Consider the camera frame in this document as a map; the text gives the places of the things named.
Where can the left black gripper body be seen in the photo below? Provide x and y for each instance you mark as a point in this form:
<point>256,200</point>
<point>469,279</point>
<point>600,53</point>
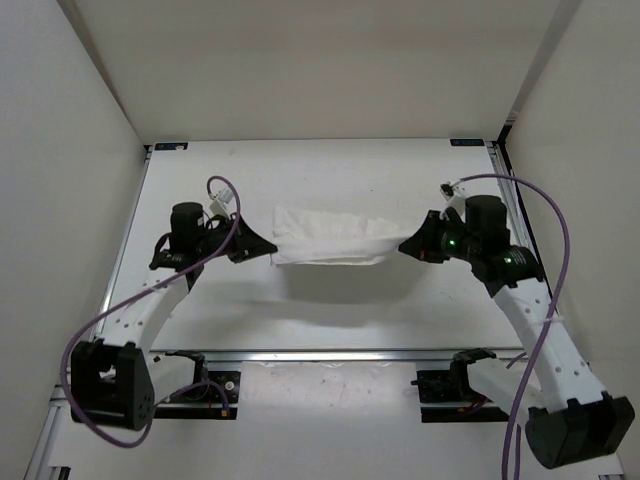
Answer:
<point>214,240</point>

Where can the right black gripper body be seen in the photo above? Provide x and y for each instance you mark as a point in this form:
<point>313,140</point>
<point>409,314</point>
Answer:
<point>457,241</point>

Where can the white pleated skirt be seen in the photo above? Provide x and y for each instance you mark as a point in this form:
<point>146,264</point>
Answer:
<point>308,237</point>

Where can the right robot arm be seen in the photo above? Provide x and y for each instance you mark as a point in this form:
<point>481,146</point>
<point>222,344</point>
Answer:
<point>569,417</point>

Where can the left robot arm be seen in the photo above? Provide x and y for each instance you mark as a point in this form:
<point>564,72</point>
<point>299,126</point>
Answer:
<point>116,380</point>

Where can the right blue label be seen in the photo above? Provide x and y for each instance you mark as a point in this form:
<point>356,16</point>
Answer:
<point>467,142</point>

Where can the blue label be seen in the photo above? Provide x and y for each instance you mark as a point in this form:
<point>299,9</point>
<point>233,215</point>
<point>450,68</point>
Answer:
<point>467,142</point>
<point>171,146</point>

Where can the left blue label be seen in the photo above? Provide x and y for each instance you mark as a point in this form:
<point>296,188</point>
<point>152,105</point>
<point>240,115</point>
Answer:
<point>171,146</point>

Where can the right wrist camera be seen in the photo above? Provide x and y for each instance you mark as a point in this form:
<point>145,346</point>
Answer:
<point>454,195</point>

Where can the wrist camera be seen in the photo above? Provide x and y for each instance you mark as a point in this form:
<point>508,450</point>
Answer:
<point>221,203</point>
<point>454,195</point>

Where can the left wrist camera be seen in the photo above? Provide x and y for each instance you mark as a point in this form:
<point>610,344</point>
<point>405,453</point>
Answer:
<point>221,203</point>

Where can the front aluminium rail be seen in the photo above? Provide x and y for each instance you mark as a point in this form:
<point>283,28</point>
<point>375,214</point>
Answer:
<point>327,355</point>

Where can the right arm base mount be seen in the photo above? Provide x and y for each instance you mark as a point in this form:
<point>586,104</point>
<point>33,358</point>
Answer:
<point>446,397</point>

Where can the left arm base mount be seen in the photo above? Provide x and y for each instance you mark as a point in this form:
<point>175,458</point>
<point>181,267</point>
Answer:
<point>205,390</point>

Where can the left aluminium frame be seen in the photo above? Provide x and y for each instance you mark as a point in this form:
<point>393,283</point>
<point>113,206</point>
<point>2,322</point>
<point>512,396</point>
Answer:
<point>40,466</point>

